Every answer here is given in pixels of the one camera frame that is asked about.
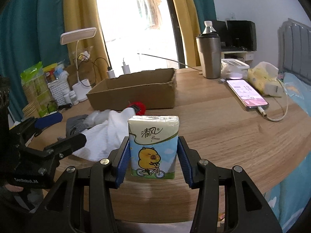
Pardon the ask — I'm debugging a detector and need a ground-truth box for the grey dotted work glove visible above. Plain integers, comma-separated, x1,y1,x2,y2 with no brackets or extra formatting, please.
66,114,88,137

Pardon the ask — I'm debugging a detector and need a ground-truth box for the cartoon tissue pack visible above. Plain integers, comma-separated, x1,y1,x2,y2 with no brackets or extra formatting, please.
128,116,180,179

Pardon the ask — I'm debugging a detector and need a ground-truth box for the person's hand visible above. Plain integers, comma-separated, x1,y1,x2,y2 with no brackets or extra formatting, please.
4,183,24,192

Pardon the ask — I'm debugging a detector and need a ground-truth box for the green paper cup package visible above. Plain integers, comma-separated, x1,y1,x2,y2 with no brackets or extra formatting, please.
20,62,54,117

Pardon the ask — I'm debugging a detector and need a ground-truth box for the white paper towel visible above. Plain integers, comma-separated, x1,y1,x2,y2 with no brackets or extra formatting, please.
73,108,135,162

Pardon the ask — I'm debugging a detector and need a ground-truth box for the white pill bottle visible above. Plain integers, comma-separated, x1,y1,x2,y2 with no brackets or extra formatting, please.
63,93,72,104
69,90,79,105

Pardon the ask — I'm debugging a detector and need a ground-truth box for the white perforated basket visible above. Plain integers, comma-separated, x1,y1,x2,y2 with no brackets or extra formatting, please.
47,79,71,106

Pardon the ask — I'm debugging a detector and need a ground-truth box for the white desk lamp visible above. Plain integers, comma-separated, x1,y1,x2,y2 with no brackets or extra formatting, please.
59,27,97,102

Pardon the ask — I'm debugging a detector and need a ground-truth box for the red round tape measure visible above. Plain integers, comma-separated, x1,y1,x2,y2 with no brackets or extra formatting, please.
127,102,146,116

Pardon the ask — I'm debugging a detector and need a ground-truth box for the brown cardboard box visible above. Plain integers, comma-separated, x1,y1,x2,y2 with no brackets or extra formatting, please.
87,68,176,111

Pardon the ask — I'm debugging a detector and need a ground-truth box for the left yellow curtain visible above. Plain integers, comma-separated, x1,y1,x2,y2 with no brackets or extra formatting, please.
63,0,110,82

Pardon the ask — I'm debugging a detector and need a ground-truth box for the yellow curtain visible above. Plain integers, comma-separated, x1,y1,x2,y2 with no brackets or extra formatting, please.
173,0,200,67
63,0,110,82

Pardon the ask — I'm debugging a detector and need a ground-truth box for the smartphone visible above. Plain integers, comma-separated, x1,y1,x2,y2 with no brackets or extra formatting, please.
226,79,269,111

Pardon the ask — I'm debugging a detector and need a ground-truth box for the left teal curtain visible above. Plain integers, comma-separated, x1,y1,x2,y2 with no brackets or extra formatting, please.
1,0,69,120

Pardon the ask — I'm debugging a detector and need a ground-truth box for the teal curtain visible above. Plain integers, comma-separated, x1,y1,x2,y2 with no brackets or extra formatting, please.
1,0,69,120
193,0,217,32

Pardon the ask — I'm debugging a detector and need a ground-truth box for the white plastic container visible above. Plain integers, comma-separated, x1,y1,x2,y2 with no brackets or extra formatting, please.
221,58,250,79

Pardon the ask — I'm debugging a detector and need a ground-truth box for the blue patterned blanket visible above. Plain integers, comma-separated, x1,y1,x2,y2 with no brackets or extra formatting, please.
263,72,311,233

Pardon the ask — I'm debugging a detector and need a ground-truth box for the yellow tissue pack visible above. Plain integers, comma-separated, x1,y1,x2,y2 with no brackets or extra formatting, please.
248,62,284,97

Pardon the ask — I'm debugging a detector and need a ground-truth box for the steel travel tumbler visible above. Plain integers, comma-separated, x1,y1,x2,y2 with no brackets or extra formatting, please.
196,32,221,79

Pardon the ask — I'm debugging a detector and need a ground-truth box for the white tv stand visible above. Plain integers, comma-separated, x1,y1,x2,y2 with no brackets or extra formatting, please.
221,50,255,63

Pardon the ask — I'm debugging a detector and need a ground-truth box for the clear plastic water bottle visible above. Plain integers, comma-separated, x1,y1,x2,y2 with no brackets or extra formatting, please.
202,21,216,34

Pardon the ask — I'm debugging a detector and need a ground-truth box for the black monitor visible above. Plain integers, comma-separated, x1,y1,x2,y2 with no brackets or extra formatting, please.
212,20,257,52

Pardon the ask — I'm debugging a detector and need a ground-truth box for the right yellow curtain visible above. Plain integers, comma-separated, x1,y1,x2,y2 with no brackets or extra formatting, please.
173,0,200,67

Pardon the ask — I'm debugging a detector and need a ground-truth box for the hanging laundry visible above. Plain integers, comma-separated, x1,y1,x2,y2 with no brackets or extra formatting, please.
136,0,162,29

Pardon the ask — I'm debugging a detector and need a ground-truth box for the grey bed headboard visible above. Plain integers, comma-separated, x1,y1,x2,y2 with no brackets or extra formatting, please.
278,18,310,85

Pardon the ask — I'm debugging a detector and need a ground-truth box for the right teal curtain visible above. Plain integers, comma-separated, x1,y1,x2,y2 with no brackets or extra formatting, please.
193,0,217,32

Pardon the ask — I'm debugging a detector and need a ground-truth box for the white charger with black cable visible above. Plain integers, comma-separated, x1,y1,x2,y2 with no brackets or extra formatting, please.
76,53,115,87

